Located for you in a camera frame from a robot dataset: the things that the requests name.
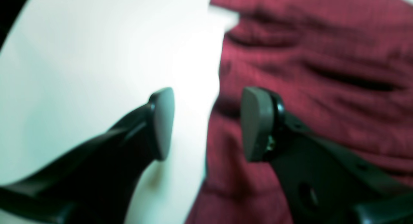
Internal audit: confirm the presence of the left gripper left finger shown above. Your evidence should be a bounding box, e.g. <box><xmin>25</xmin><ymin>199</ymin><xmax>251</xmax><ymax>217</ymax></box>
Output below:
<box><xmin>1</xmin><ymin>87</ymin><xmax>175</xmax><ymax>224</ymax></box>

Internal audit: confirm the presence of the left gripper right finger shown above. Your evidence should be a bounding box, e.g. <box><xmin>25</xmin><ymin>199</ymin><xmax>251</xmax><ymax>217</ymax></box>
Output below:
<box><xmin>240</xmin><ymin>86</ymin><xmax>413</xmax><ymax>224</ymax></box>

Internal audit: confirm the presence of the dark red t-shirt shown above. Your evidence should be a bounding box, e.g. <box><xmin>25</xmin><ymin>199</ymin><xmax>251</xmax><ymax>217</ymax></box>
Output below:
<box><xmin>185</xmin><ymin>0</ymin><xmax>413</xmax><ymax>224</ymax></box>

